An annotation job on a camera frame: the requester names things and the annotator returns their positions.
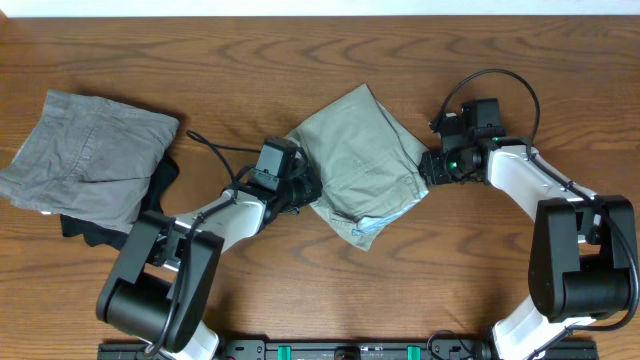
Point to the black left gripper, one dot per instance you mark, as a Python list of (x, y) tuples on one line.
[(310, 186)]

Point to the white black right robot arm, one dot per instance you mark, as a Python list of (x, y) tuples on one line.
[(583, 272)]

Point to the folded grey shorts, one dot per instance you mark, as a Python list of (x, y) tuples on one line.
[(89, 158)]

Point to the khaki green shorts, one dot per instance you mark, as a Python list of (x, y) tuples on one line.
[(367, 162)]

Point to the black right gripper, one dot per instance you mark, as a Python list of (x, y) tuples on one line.
[(435, 173)]

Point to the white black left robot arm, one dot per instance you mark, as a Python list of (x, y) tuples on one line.
[(159, 285)]

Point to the folded black garment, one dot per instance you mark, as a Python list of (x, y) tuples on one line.
[(167, 171)]

